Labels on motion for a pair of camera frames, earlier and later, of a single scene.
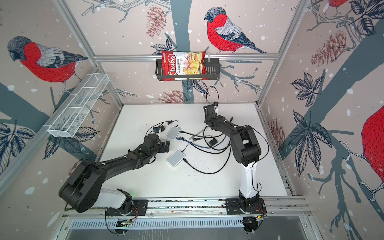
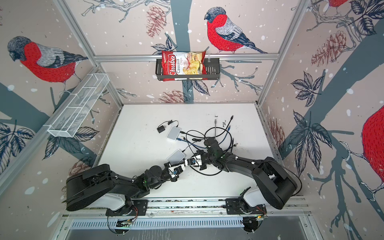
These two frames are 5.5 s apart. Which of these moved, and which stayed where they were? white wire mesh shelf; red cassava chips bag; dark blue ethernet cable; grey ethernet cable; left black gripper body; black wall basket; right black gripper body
Moved: grey ethernet cable; left black gripper body; right black gripper body
Stayed: black wall basket; white wire mesh shelf; dark blue ethernet cable; red cassava chips bag
